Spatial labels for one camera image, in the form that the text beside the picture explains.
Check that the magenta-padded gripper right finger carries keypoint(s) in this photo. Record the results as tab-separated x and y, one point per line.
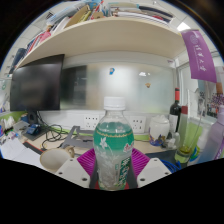
141	165

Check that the flat round red coaster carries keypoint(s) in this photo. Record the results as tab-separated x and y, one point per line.
94	185

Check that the lavender plastic water bottle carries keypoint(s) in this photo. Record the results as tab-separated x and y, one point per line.
215	140

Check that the black computer monitor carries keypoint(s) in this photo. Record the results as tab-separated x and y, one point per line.
36	83

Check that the purple hanging banner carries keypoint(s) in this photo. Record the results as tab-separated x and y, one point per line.
200	56

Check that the dark wine bottle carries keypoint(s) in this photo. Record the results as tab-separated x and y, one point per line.
175	115

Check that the beige shelf with books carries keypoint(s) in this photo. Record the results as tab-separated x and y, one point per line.
106	36

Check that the ceiling lights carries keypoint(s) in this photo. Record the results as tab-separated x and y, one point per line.
183	26

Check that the blue desk device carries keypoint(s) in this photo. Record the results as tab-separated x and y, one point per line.
33	129

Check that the framed group photo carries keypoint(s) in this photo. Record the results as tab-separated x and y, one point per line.
213	105

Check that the grey metal laptop stand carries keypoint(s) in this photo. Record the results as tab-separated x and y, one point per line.
78	138

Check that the green-labelled clear drink bottle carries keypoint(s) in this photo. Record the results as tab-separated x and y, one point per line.
113	143

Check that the white ceramic lidded jar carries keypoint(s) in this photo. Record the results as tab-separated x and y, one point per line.
159	128

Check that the white wall socket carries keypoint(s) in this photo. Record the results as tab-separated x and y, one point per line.
138	124
90	122

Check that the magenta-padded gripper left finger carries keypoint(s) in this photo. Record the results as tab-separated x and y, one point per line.
86	166

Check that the green glass vase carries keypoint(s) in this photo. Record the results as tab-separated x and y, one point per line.
188	143

